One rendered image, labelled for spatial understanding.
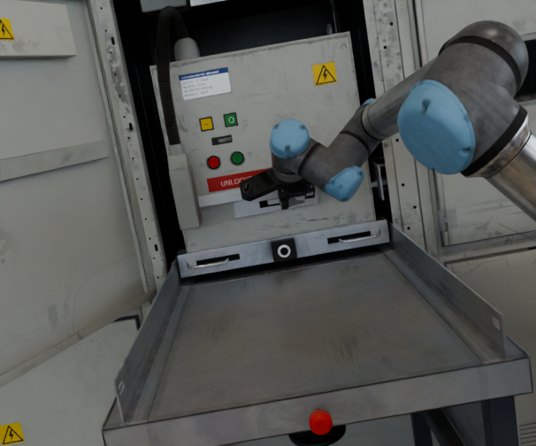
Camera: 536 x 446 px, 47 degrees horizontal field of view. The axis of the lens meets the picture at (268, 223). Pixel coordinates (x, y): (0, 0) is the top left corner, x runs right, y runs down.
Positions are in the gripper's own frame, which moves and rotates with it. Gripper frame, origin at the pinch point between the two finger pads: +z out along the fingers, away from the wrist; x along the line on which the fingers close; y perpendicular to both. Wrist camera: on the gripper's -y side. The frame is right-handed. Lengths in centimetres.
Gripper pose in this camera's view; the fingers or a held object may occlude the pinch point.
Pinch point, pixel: (281, 202)
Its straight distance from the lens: 150.5
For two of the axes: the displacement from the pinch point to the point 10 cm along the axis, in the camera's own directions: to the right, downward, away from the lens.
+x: -1.7, -9.3, 3.3
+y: 9.8, -1.7, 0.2
